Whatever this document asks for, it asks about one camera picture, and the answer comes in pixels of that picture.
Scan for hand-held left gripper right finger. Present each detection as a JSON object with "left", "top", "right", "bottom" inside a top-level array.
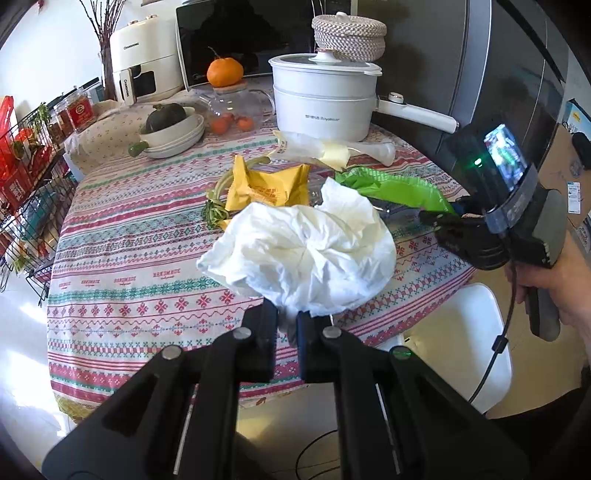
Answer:
[{"left": 295, "top": 310, "right": 530, "bottom": 480}]

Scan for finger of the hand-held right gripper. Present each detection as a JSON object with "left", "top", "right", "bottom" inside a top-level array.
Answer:
[{"left": 418, "top": 198, "right": 486, "bottom": 230}]

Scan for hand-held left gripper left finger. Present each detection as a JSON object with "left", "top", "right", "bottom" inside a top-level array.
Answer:
[{"left": 41, "top": 304, "right": 280, "bottom": 480}]

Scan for green plastic bag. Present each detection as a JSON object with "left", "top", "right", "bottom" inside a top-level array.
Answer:
[{"left": 335, "top": 167, "right": 455, "bottom": 215}]

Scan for white plastic bag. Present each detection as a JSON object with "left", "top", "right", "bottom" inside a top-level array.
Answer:
[{"left": 196, "top": 176, "right": 397, "bottom": 319}]

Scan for green celery stalks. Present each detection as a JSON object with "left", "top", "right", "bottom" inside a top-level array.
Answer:
[{"left": 201, "top": 157, "right": 271, "bottom": 230}]

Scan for person's right hand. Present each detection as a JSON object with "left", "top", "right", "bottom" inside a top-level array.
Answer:
[{"left": 505, "top": 235, "right": 591, "bottom": 342}]

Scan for cardboard box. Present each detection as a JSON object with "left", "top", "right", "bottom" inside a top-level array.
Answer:
[{"left": 536, "top": 124, "right": 591, "bottom": 259}]

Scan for white plastic chair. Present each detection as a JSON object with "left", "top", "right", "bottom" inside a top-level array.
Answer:
[{"left": 379, "top": 282, "right": 513, "bottom": 414}]

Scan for yellow snack wrapper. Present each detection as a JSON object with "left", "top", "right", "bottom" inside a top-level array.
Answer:
[{"left": 225, "top": 154, "right": 311, "bottom": 213}]

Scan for patterned striped tablecloth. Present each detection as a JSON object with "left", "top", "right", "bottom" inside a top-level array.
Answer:
[{"left": 46, "top": 124, "right": 481, "bottom": 421}]

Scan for cream plastic wrapper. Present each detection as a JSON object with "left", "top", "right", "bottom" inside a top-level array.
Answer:
[{"left": 271, "top": 130, "right": 352, "bottom": 170}]

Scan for white electric cooking pot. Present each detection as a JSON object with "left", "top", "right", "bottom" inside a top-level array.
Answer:
[{"left": 269, "top": 48, "right": 459, "bottom": 140}]

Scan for woven basket with lid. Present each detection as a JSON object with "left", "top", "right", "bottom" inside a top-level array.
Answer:
[{"left": 312, "top": 13, "right": 387, "bottom": 63}]

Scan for white ceramic bowl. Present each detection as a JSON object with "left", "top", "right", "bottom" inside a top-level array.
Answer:
[{"left": 139, "top": 113, "right": 205, "bottom": 148}]

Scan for glass teapot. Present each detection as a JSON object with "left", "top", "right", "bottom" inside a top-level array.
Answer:
[{"left": 198, "top": 82, "right": 276, "bottom": 134}]

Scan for dark green avocado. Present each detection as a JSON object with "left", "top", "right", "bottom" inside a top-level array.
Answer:
[{"left": 145, "top": 102, "right": 188, "bottom": 134}]

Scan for large orange fruit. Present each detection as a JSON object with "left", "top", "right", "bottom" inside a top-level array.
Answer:
[{"left": 206, "top": 55, "right": 244, "bottom": 88}]

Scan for black microwave oven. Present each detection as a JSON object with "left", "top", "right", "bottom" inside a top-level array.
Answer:
[{"left": 175, "top": 0, "right": 324, "bottom": 90}]

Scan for red label spice jar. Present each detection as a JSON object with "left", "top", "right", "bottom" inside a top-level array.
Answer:
[{"left": 67, "top": 88, "right": 98, "bottom": 127}]

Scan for dark spice jar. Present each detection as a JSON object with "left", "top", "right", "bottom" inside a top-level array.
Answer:
[{"left": 54, "top": 104, "right": 75, "bottom": 136}]

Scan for white air fryer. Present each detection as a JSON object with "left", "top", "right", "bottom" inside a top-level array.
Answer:
[{"left": 109, "top": 15, "right": 185, "bottom": 104}]

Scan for red plastic bag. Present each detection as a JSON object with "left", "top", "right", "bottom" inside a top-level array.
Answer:
[{"left": 0, "top": 96, "right": 47, "bottom": 213}]

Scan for bare twig bunch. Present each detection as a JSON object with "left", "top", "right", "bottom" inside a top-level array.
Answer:
[{"left": 78, "top": 0, "right": 127, "bottom": 63}]

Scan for black cable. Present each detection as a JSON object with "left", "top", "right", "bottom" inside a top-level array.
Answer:
[{"left": 466, "top": 295, "right": 518, "bottom": 407}]

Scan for black wire rack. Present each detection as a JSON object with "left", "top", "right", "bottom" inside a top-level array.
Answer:
[{"left": 0, "top": 115, "right": 79, "bottom": 305}]

